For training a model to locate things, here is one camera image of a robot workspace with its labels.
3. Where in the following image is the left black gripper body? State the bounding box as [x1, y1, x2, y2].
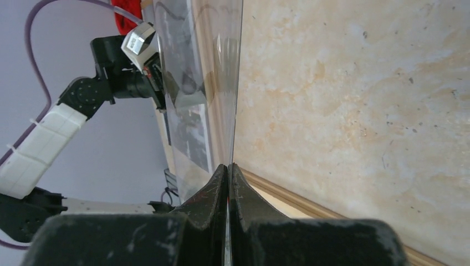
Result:
[90, 35, 166, 110]

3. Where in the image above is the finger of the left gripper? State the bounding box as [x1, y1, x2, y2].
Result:
[161, 55, 208, 111]

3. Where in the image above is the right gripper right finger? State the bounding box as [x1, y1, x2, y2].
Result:
[228, 163, 289, 265]

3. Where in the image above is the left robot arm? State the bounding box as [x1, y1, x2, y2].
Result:
[1, 35, 204, 248]

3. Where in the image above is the wooden picture frame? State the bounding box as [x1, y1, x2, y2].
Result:
[191, 0, 449, 266]

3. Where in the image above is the transparent plastic sheet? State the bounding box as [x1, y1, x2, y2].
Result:
[154, 1, 243, 201]

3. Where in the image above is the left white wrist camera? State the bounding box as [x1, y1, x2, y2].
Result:
[121, 22, 159, 73]

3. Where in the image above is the red crumpled cloth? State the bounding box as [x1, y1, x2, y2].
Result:
[110, 0, 144, 36]

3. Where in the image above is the printed photo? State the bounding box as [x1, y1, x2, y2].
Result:
[151, 1, 213, 176]

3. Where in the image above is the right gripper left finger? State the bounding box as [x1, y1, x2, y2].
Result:
[171, 164, 228, 265]

